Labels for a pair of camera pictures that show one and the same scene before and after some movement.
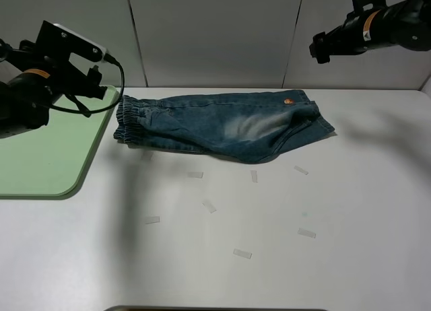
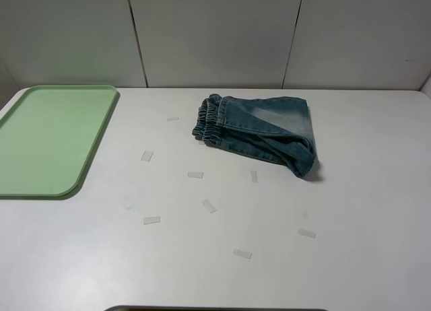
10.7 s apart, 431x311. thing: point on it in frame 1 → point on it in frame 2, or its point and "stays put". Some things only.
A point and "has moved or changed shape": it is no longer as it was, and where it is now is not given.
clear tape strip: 209,206 stays put
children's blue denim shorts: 250,127 has moved or changed shape
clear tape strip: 152,219 stays put
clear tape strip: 254,178 stays put
